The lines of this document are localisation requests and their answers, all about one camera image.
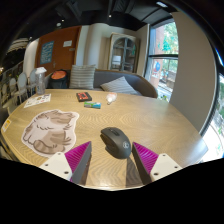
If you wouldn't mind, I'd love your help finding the black bag with orange top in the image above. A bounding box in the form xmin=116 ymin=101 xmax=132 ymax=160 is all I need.
xmin=49 ymin=69 xmax=70 ymax=89

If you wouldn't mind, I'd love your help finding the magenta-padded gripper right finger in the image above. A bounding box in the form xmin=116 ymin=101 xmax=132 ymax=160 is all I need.
xmin=131 ymin=142 xmax=183 ymax=185

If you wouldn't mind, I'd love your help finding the yellow square sticker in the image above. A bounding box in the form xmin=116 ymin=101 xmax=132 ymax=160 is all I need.
xmin=1 ymin=119 xmax=12 ymax=133

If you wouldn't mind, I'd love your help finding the clear shaker bottle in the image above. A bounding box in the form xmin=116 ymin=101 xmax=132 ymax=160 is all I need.
xmin=34 ymin=66 xmax=48 ymax=96

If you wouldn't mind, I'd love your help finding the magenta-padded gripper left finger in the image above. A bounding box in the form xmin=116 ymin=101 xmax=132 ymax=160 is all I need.
xmin=39 ymin=140 xmax=93 ymax=185

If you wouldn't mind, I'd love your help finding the black-framed window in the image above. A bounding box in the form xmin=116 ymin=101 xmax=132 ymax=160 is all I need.
xmin=144 ymin=19 xmax=179 ymax=101

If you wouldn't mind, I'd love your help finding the black and orange box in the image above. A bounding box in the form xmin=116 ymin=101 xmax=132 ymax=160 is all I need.
xmin=75 ymin=91 xmax=93 ymax=103

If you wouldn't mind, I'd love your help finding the blue wall poster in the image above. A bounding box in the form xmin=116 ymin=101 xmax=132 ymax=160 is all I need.
xmin=40 ymin=40 xmax=55 ymax=65

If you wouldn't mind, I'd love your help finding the grey curved sofa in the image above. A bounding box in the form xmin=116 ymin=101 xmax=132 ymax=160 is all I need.
xmin=44 ymin=68 xmax=159 ymax=99

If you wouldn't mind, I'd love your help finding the green tissue pack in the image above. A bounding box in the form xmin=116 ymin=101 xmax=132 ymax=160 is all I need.
xmin=83 ymin=101 xmax=102 ymax=110

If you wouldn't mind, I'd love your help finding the black computer mouse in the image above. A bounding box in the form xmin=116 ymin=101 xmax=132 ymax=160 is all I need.
xmin=100 ymin=126 xmax=132 ymax=160

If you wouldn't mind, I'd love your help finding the white sticker sheet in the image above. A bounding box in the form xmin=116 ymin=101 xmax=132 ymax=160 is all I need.
xmin=23 ymin=93 xmax=52 ymax=109

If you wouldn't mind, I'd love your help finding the group of white chairs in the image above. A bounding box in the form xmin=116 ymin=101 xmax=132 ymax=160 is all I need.
xmin=0 ymin=68 xmax=38 ymax=108

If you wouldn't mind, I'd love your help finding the arched wooden glass cabinet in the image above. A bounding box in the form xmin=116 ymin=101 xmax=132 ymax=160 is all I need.
xmin=107 ymin=32 xmax=140 ymax=73

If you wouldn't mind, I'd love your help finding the cat-shaped mouse pad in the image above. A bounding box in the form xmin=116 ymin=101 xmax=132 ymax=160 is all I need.
xmin=21 ymin=109 xmax=80 ymax=159

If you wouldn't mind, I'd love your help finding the long striped grey pillow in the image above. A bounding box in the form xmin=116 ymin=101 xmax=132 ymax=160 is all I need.
xmin=99 ymin=76 xmax=139 ymax=96

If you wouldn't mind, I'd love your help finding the square striped grey pillow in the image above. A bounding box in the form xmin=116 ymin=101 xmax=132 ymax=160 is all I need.
xmin=68 ymin=64 xmax=97 ymax=90

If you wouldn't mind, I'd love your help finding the small white squeeze bottle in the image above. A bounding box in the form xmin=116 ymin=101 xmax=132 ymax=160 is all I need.
xmin=106 ymin=92 xmax=118 ymax=105

